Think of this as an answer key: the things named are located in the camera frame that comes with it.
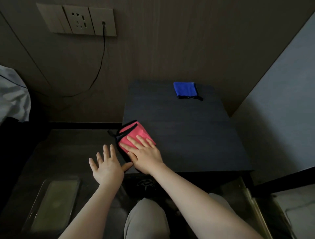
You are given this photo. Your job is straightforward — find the person's left hand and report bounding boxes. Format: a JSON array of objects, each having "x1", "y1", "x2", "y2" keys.
[{"x1": 89, "y1": 144, "x2": 134, "y2": 189}]

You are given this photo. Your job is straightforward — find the person's right hand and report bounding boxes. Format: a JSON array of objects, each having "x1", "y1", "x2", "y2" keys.
[{"x1": 119, "y1": 135, "x2": 164, "y2": 175}]

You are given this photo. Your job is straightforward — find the pink cloth with black trim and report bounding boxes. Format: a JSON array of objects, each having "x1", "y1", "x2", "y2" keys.
[{"x1": 108, "y1": 120, "x2": 157, "y2": 163}]

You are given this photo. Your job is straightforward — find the person's left forearm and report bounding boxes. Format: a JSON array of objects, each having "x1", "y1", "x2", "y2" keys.
[{"x1": 58, "y1": 180, "x2": 124, "y2": 239}]

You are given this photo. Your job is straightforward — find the person's right forearm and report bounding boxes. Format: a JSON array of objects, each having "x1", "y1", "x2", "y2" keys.
[{"x1": 150, "y1": 162, "x2": 264, "y2": 239}]

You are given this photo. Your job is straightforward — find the black shoe with white logo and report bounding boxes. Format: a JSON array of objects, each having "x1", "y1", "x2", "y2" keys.
[{"x1": 123, "y1": 173, "x2": 171, "y2": 200}]

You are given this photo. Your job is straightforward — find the dark wooden bedside table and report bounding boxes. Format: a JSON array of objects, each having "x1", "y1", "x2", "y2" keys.
[{"x1": 122, "y1": 81, "x2": 254, "y2": 178}]

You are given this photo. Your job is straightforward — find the person's grey trousers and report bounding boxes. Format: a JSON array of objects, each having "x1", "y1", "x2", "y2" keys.
[{"x1": 123, "y1": 193, "x2": 238, "y2": 239}]

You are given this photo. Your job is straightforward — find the blue cloth with black trim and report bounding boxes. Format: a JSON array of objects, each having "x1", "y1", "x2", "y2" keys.
[{"x1": 173, "y1": 81, "x2": 204, "y2": 101}]

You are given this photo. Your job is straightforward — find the white bed sheet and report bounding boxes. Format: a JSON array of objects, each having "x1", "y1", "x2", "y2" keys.
[{"x1": 0, "y1": 65, "x2": 32, "y2": 126}]

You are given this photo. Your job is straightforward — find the white cushion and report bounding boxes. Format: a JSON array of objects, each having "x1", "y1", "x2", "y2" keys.
[{"x1": 272, "y1": 184, "x2": 315, "y2": 239}]

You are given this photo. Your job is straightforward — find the black cable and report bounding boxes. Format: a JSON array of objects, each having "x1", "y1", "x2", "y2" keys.
[{"x1": 32, "y1": 21, "x2": 107, "y2": 98}]

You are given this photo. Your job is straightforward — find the gold metal frame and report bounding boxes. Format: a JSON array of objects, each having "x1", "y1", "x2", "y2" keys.
[{"x1": 242, "y1": 177, "x2": 274, "y2": 239}]

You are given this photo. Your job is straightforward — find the beige wall port plate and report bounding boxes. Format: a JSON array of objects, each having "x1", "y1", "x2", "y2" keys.
[{"x1": 88, "y1": 7, "x2": 117, "y2": 37}]

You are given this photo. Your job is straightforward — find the beige wall power socket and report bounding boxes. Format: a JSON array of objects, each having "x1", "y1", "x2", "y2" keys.
[{"x1": 63, "y1": 5, "x2": 95, "y2": 35}]

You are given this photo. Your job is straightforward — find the beige wall switch plate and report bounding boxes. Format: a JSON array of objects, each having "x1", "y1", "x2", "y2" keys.
[{"x1": 36, "y1": 3, "x2": 73, "y2": 34}]

